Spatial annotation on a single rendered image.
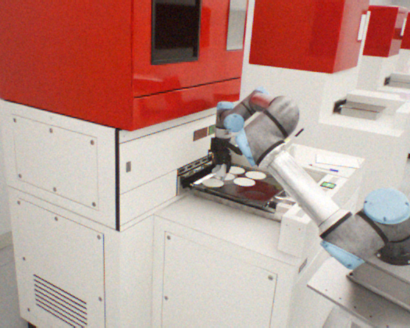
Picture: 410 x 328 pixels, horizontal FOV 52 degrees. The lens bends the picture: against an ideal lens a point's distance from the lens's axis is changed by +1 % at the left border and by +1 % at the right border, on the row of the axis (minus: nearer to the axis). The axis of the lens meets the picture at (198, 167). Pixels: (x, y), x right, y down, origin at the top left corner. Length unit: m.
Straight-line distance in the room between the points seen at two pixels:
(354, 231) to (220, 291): 0.68
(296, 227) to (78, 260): 0.93
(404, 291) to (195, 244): 0.75
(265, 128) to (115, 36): 0.57
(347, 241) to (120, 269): 0.89
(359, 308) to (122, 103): 0.99
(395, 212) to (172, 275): 0.97
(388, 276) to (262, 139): 0.57
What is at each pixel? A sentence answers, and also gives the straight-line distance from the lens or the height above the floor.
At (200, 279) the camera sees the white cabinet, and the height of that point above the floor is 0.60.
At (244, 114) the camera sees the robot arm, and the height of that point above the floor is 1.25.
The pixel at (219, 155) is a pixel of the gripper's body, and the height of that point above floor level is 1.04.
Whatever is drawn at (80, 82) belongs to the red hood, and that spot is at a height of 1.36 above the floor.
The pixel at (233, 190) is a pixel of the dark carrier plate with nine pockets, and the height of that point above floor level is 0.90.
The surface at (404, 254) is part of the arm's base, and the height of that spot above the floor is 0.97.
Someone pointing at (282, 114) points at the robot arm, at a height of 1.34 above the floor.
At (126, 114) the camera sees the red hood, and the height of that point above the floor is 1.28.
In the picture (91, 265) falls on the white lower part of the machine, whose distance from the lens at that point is 1.85.
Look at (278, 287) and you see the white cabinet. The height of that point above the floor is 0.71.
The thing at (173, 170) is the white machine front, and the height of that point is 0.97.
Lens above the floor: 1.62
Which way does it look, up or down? 20 degrees down
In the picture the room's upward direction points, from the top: 4 degrees clockwise
